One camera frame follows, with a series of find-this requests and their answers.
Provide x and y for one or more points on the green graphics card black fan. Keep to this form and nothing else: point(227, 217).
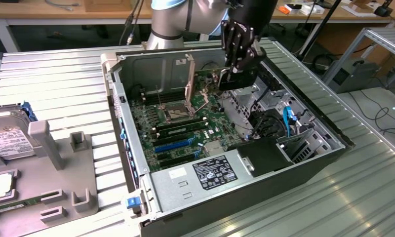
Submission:
point(236, 81)

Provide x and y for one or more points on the black desk device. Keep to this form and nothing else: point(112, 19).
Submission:
point(383, 11)

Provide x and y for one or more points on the black open PC case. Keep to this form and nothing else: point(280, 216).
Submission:
point(266, 187)

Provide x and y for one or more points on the CPU socket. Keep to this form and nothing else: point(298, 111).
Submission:
point(178, 114)

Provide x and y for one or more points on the aluminium profile frame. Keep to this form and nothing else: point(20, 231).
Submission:
point(346, 53)

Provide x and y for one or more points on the black plastic shroud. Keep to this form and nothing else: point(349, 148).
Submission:
point(260, 158)

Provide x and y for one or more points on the blue case latch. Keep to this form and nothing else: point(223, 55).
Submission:
point(132, 203)

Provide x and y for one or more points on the metal disk bay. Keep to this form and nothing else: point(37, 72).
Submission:
point(313, 145)

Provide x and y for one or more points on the silver chipset heatsink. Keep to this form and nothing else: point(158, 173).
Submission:
point(214, 148)

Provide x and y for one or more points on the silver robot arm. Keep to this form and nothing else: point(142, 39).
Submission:
point(171, 24)

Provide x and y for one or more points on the grey power supply unit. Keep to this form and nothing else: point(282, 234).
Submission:
point(171, 192)

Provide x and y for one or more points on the thin metal locking lever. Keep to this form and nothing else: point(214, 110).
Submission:
point(159, 98)

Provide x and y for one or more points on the wooden desk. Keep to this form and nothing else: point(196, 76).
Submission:
point(329, 17)

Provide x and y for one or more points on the green RAM stick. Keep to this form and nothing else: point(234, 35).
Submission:
point(13, 205)
point(180, 130)

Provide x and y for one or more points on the hard disk with label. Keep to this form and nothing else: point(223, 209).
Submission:
point(7, 138)

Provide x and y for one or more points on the grey parts rack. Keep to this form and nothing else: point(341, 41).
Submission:
point(36, 187)

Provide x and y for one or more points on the orange and white box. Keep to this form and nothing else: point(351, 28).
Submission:
point(284, 10)

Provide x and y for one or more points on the black RAM slot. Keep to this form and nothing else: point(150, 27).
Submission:
point(166, 93)
point(180, 125)
point(164, 90)
point(166, 100)
point(166, 96)
point(179, 122)

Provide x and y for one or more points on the metal drive cage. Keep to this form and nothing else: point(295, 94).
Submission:
point(243, 98)

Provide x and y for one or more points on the blue disk caddy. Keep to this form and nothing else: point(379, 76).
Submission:
point(28, 111)

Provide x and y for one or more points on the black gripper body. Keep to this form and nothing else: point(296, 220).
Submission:
point(254, 12)

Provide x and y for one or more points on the blue expansion slot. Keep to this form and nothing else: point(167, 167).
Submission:
point(174, 148)

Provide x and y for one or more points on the short black expansion slot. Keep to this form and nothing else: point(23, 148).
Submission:
point(164, 157)

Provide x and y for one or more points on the black stand pole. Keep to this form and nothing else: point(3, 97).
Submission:
point(319, 27)

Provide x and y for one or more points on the green motherboard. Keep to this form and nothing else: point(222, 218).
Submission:
point(144, 116)

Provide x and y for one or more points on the long black expansion slot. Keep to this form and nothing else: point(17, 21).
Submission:
point(176, 162)
point(171, 141)

